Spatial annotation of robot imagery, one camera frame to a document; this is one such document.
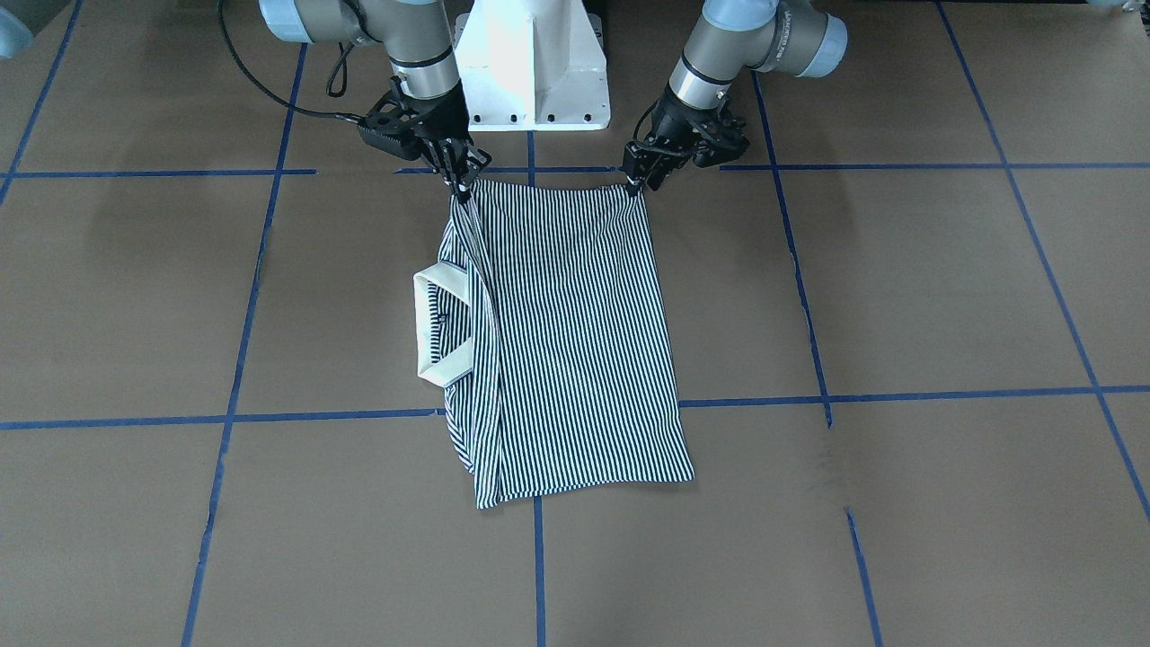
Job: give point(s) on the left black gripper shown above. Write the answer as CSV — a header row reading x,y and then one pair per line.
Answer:
x,y
674,124

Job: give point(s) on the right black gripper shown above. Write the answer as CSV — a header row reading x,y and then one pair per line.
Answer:
x,y
442,118

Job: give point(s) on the striped polo shirt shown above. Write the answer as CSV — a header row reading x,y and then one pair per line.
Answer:
x,y
543,322

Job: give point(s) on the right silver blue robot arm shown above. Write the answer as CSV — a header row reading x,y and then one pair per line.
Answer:
x,y
414,34

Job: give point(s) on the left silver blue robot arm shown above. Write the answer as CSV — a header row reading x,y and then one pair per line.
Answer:
x,y
792,37

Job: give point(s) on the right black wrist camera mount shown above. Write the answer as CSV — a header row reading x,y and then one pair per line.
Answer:
x,y
387,127

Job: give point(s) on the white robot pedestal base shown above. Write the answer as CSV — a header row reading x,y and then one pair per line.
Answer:
x,y
532,66

